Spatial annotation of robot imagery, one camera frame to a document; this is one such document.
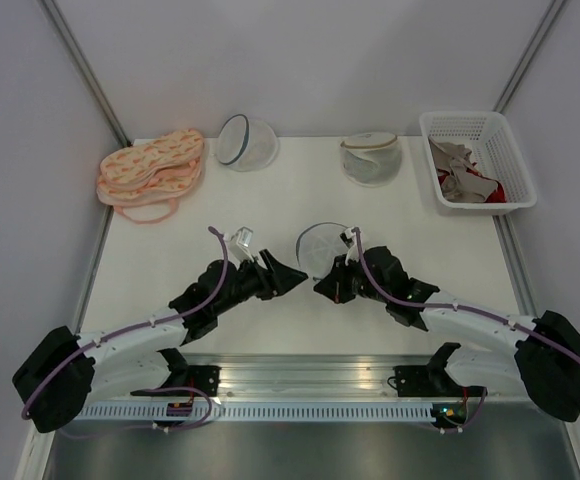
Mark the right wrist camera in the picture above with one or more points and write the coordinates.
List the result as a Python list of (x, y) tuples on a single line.
[(353, 240)]

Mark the beige bra in basket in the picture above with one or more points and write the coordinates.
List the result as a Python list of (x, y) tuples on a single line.
[(450, 157)]

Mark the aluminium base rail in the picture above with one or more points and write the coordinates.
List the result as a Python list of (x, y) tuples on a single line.
[(335, 378)]

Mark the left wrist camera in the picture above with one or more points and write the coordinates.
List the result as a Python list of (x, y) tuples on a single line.
[(239, 244)]

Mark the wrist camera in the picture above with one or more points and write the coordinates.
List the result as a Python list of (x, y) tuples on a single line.
[(353, 240), (239, 244)]

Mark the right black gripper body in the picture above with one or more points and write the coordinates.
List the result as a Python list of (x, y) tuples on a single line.
[(350, 279)]

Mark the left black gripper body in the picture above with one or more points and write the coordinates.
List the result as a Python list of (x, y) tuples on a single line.
[(251, 281)]

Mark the left blue-rimmed mesh laundry bag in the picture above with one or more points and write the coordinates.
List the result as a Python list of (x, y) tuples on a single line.
[(246, 144)]

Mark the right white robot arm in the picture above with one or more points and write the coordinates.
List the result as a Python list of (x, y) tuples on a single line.
[(537, 357)]

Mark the red garment in basket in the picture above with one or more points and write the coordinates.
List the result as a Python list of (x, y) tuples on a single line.
[(497, 194)]

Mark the blue-trimmed mesh laundry bag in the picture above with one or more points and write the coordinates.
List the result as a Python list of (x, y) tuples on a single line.
[(317, 246)]

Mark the right aluminium frame post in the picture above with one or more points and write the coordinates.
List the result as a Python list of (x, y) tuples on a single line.
[(531, 52)]

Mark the white plastic basket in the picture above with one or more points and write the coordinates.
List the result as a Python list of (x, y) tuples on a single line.
[(494, 153)]

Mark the white slotted cable duct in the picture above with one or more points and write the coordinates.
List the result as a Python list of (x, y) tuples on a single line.
[(408, 412)]

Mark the aluminium frame post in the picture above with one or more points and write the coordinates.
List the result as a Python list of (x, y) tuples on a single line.
[(531, 52), (61, 27)]

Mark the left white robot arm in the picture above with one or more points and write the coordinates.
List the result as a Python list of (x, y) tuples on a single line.
[(68, 371)]

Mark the left aluminium frame post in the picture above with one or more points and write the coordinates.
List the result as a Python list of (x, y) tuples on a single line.
[(61, 27)]

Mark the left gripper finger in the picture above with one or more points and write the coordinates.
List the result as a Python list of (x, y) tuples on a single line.
[(286, 278), (272, 265)]

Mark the beige-trimmed mesh laundry bag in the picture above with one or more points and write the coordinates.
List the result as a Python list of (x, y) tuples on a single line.
[(371, 159)]

